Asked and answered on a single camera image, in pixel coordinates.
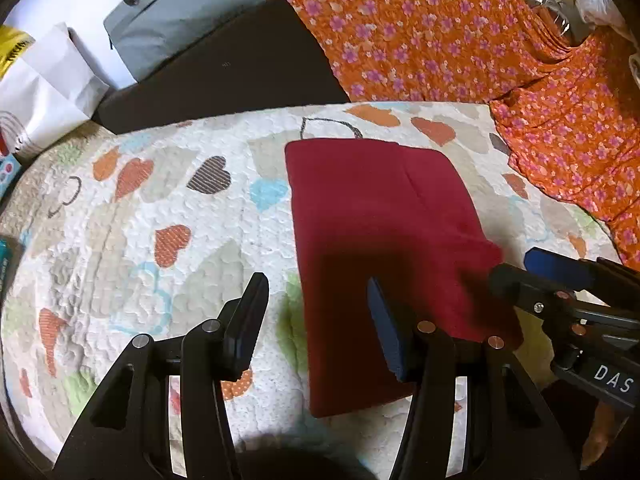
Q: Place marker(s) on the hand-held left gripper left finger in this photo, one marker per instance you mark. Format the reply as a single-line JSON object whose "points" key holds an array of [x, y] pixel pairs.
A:
{"points": [[245, 327]]}

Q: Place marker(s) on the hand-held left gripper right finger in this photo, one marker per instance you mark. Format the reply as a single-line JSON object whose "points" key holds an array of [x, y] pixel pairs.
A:
{"points": [[387, 330]]}

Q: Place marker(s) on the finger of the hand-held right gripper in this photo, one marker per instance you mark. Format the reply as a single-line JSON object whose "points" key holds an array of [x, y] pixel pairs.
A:
{"points": [[520, 282], [555, 266]]}

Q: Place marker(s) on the dark red garment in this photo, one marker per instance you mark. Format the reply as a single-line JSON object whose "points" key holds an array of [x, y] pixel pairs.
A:
{"points": [[380, 220]]}

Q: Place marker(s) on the person's right forearm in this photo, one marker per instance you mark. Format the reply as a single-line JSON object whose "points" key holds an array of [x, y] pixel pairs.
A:
{"points": [[600, 435]]}

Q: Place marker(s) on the heart patterned quilt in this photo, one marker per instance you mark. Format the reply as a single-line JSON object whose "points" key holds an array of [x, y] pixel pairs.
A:
{"points": [[150, 210]]}

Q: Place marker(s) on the teal box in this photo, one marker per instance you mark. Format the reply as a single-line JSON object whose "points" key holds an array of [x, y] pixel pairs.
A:
{"points": [[9, 267]]}

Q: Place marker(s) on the orange floral cloth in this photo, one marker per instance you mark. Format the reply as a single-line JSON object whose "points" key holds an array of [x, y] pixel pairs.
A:
{"points": [[450, 35]]}

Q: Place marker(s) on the dark brown cushion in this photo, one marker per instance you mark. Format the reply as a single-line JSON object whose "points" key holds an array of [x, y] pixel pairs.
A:
{"points": [[225, 70]]}

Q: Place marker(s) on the blue and red box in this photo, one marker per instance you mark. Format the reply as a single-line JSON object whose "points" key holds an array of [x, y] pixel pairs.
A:
{"points": [[7, 177]]}

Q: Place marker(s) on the white paper bag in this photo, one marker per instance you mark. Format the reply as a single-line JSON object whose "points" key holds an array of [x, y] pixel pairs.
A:
{"points": [[45, 100]]}

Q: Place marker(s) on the grey fabric bag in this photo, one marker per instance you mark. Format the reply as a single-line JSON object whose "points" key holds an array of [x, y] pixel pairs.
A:
{"points": [[185, 10]]}

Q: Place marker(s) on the yellow packet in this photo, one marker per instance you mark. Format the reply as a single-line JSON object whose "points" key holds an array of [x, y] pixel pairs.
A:
{"points": [[12, 52]]}

